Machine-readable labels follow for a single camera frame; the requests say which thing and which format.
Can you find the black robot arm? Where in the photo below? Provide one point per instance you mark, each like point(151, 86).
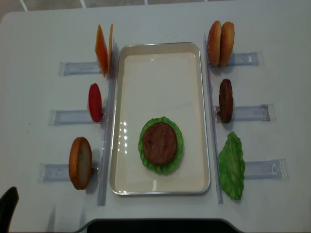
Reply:
point(8, 204)

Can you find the meat patty on tray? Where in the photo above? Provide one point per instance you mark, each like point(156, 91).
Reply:
point(159, 143)

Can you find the lettuce leaf on tray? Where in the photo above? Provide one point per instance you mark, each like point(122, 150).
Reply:
point(173, 165)

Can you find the red tomato slice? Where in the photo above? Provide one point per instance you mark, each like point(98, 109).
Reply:
point(95, 103)

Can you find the upright meat patty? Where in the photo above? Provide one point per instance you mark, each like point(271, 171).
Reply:
point(226, 101)

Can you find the upright green lettuce leaf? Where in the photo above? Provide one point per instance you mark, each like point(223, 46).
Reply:
point(232, 167)

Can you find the clear tomato holder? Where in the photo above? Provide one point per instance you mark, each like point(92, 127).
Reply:
point(69, 117)

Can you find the clear cheese holder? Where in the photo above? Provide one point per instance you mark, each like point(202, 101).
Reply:
point(81, 68)

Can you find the clear lettuce holder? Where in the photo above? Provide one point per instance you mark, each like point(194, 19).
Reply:
point(273, 169)

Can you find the white rectangular metal tray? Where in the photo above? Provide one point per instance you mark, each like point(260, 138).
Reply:
point(159, 80)

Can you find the bun half left stand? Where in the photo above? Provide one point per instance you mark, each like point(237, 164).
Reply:
point(80, 163)

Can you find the sesame bun half upright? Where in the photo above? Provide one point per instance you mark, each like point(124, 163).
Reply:
point(213, 43)

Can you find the plain bun half upright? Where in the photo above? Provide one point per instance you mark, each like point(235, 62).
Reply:
point(227, 43)

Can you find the clear patty holder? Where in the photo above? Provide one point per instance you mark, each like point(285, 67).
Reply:
point(263, 112)

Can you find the clear right bun holder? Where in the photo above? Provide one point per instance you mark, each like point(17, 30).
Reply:
point(254, 58)

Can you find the clear bun holder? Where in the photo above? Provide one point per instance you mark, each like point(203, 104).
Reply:
point(254, 58)
point(53, 173)

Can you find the clear left bun holder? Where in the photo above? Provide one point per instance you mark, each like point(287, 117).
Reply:
point(53, 173)

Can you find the left clear acrylic rail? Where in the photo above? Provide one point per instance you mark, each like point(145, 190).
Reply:
point(109, 123)

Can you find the clear acrylic rail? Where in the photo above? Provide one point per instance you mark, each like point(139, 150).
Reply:
point(109, 123)
point(212, 124)

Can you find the right clear acrylic rail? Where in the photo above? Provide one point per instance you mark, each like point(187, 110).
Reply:
point(212, 124)

